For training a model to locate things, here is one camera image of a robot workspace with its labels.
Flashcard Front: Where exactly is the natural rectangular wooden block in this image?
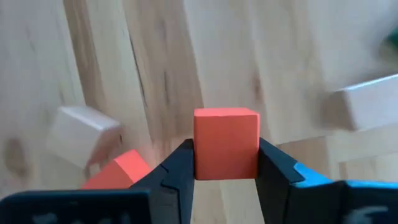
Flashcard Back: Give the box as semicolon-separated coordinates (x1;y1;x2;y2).
322;73;398;132

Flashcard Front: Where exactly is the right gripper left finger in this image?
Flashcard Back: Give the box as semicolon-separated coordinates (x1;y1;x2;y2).
129;138;195;224

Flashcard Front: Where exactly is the natural wooden cube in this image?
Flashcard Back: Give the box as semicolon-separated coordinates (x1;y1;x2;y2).
45;105;123;170

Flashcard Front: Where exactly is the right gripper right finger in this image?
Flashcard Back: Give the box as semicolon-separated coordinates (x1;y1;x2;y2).
256;136;305;224

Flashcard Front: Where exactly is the red wooden cube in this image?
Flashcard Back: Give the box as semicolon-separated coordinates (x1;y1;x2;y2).
81;149;153;190
193;107;261;181

